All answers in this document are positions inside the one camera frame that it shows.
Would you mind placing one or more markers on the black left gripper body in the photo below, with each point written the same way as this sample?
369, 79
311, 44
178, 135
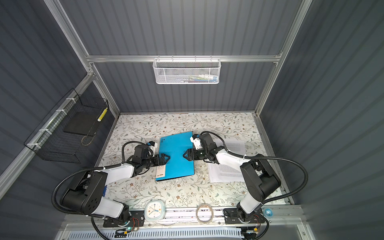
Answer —
150, 162

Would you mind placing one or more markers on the white wire mesh basket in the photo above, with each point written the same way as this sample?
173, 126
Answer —
187, 73

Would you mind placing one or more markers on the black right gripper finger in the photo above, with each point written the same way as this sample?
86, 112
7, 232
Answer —
188, 157
189, 151

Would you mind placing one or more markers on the blue folder with black inside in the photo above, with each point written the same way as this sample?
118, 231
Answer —
177, 166

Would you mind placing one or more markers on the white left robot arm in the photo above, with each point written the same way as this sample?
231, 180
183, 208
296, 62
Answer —
83, 192

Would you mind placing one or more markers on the black foam pad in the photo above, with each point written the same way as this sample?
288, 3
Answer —
84, 124

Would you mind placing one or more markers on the white square clock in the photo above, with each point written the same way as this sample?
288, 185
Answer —
155, 210

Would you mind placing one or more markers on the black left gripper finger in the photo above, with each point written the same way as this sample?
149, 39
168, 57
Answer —
163, 157
162, 162

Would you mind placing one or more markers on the yellow marker pen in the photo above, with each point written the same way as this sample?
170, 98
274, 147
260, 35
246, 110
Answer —
102, 115

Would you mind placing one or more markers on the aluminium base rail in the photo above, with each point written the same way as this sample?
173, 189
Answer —
207, 217

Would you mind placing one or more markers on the black wire basket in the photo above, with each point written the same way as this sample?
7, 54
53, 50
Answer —
67, 134

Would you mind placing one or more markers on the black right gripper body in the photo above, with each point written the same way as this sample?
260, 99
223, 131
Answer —
200, 154

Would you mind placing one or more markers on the blue tape roll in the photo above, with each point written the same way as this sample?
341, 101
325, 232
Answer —
268, 213

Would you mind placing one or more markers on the white printed paper files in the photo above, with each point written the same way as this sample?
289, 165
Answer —
228, 169

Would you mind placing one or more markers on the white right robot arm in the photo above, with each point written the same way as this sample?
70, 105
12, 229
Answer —
260, 178

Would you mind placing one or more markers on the white ventilated cable duct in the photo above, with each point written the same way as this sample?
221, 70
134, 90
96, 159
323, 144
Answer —
175, 234

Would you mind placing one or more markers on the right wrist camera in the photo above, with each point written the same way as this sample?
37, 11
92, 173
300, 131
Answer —
196, 141

